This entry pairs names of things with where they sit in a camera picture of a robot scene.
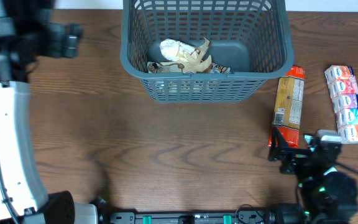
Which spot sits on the grey plastic mesh basket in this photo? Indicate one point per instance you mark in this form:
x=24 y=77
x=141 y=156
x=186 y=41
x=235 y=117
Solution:
x=251 y=37

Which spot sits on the multicolour tissue pack bundle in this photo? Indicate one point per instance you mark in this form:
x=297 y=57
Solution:
x=343 y=90

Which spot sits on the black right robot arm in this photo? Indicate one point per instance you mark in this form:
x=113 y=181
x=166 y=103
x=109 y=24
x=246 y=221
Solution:
x=323 y=194

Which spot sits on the orange yellow snack package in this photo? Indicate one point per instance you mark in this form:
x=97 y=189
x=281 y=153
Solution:
x=288 y=105

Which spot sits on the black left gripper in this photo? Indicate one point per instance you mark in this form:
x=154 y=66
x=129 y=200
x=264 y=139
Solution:
x=50 y=35

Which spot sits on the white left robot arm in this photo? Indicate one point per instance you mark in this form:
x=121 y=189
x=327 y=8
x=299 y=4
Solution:
x=23 y=196

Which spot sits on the white wet wipes pack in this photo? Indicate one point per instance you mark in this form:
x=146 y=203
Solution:
x=332 y=169

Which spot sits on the brown white snack pouch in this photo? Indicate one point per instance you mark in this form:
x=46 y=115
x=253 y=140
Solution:
x=185 y=58
x=163 y=68
x=216 y=68

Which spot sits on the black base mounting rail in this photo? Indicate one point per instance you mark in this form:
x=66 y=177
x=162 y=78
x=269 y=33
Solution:
x=242 y=217

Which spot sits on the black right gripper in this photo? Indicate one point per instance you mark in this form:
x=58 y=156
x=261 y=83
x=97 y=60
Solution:
x=294 y=155

